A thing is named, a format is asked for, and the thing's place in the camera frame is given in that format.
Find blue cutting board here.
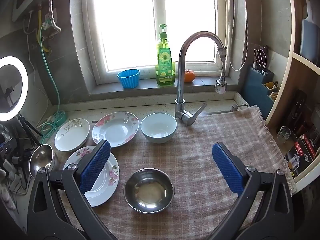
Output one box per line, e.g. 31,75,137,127
299,19,320,60

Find wooden shelf cabinet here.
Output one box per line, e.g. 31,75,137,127
264,0,320,195

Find metal sink fitting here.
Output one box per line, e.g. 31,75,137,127
230,104,248,113

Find deep plate with pink roses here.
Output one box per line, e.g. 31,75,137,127
92,112,140,147

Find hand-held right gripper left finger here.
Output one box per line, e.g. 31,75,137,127
27,139,118,240

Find flexible metal hose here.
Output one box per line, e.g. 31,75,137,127
49,0,62,34

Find green dish soap bottle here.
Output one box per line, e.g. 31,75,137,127
155,24,175,85

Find white wall socket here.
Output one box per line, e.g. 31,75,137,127
44,14,58,30

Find white ring light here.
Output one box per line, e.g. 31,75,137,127
0,56,29,122

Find bead chain cord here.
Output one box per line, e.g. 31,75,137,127
229,0,248,72

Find plate with pink flowers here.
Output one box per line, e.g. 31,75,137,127
63,145,120,207

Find white plate with leaf print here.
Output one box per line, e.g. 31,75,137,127
54,118,90,152

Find orange fruit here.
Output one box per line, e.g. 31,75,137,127
184,69,195,83

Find green power strip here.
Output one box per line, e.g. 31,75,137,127
46,112,68,128

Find person's left hand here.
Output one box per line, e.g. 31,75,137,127
0,169,17,210

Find black handled scissors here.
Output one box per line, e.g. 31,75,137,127
253,45,269,74

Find small stainless steel bowl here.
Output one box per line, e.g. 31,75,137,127
123,168,175,214

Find blue knife block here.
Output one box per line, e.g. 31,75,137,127
241,65,280,113

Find black tripod leg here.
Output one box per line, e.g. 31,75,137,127
17,115,42,145

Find yellow gas hose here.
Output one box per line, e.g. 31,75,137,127
37,9,50,53

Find white ceramic bowl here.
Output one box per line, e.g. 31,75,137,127
140,112,177,144

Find chrome kitchen faucet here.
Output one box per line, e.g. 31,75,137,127
174,31,227,127

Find large stainless steel bowl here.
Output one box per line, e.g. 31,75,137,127
29,144,60,180

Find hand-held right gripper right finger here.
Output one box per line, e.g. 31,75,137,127
206,142,295,240

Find clear glass cup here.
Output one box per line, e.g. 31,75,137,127
277,126,292,143

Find spare grey gripper device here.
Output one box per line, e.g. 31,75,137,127
0,132,18,160

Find red and black box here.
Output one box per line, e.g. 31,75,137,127
285,134,318,178

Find wall water heater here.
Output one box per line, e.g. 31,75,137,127
11,0,69,22

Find green hose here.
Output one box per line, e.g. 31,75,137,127
40,27,67,143

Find blue fluted silicone cup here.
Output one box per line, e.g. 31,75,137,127
117,69,140,89

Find white framed window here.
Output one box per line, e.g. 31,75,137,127
82,0,235,84

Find plaid fringed cloth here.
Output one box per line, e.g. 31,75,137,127
60,105,297,240

